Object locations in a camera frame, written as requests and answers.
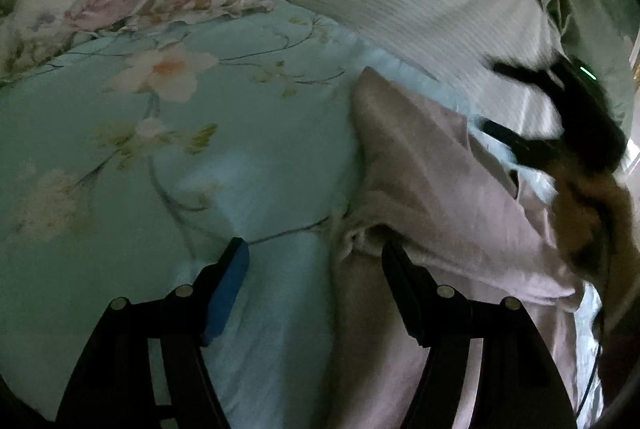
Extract teal floral bed sheet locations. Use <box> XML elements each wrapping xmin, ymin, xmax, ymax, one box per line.
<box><xmin>0</xmin><ymin>0</ymin><xmax>606</xmax><ymax>429</ymax></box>

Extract right hand holding gripper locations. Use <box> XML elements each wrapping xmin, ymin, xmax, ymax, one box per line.
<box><xmin>546</xmin><ymin>158</ymin><xmax>640</xmax><ymax>350</ymax></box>

